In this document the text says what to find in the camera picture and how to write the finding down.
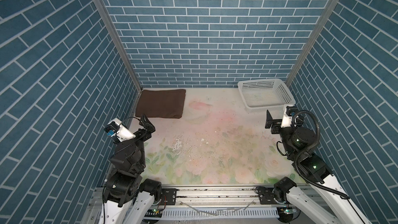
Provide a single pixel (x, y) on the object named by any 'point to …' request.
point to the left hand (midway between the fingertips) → (139, 118)
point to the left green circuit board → (153, 213)
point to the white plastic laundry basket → (265, 94)
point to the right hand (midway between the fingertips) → (277, 109)
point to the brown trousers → (160, 103)
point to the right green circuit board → (289, 211)
